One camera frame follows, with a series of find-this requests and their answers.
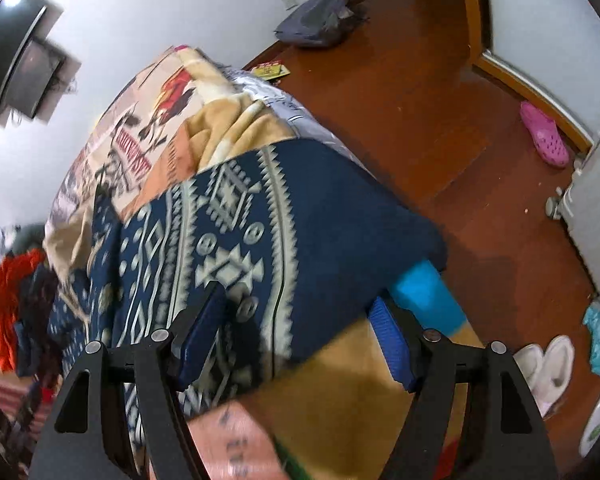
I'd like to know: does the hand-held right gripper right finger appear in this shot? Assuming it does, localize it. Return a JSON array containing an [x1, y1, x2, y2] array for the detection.
[[367, 296, 563, 480]]

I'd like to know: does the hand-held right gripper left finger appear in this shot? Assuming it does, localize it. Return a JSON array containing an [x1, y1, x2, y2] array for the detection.
[[27, 280, 231, 480]]

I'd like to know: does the navy patterned garment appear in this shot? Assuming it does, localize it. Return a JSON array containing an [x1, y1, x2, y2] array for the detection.
[[47, 137, 448, 461]]

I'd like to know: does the pile of dark clothes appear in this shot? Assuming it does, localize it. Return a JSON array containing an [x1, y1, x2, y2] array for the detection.
[[12, 264, 65, 392]]

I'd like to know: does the pile of red clothes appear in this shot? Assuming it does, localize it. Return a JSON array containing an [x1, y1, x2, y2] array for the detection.
[[0, 249, 48, 373]]

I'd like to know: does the printed fleece blanket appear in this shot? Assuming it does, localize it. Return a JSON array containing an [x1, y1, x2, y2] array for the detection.
[[42, 45, 486, 480]]

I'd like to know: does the grey printed bed sheet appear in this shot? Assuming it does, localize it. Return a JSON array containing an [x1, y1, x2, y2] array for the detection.
[[229, 66, 342, 147]]

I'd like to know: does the white appliance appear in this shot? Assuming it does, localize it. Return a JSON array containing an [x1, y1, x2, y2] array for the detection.
[[545, 115, 600, 311]]

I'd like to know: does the pink clog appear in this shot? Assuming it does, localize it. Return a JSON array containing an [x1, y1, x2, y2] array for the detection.
[[519, 101, 571, 168]]

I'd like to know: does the yellow packet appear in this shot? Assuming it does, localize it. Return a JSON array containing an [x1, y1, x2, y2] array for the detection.
[[251, 60, 291, 82]]

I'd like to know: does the grey bag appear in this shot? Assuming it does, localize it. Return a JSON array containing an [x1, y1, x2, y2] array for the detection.
[[274, 0, 371, 50]]

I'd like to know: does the small black wall monitor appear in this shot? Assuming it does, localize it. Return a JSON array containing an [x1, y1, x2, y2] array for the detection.
[[10, 37, 83, 122]]

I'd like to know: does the large black wall television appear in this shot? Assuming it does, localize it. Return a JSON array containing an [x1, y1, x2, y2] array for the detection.
[[0, 0, 66, 126]]

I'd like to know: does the wooden door frame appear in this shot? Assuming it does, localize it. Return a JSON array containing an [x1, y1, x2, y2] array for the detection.
[[455, 0, 596, 155]]

